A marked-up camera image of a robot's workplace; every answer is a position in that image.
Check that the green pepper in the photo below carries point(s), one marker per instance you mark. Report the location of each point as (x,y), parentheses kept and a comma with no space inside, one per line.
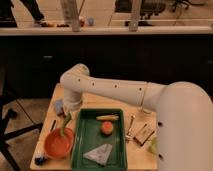
(65,122)

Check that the green plastic tray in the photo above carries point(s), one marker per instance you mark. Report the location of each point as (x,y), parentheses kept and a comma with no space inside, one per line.
(88,136)

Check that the black marker pen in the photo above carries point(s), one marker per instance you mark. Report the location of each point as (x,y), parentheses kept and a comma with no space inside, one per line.
(53,125)

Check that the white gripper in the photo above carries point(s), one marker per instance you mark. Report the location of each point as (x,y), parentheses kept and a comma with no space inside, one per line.
(72,100)

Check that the brown rectangular block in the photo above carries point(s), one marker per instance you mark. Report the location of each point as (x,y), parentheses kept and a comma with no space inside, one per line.
(143,134)

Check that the dark blue small toy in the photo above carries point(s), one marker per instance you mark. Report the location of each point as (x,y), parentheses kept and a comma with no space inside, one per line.
(40,159)

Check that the metal spoon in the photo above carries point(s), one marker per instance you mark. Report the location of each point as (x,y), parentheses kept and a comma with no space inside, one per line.
(128,134)

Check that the blue small object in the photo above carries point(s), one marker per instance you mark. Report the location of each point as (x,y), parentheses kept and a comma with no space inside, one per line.
(58,107)

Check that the grey folded cloth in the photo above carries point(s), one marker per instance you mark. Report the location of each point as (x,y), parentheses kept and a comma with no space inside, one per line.
(99,154)

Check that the orange round fruit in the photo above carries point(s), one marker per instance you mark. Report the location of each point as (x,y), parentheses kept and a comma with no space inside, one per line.
(107,127)

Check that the black office chair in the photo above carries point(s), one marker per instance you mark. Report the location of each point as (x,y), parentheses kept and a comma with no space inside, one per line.
(148,8)

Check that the light green object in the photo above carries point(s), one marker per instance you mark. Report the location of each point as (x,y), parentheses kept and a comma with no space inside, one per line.
(153,146)

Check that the wooden table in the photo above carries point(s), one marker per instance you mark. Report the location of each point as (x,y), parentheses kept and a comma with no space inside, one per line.
(138,158)

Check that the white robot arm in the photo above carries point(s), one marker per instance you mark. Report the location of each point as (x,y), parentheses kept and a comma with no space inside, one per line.
(184,114)

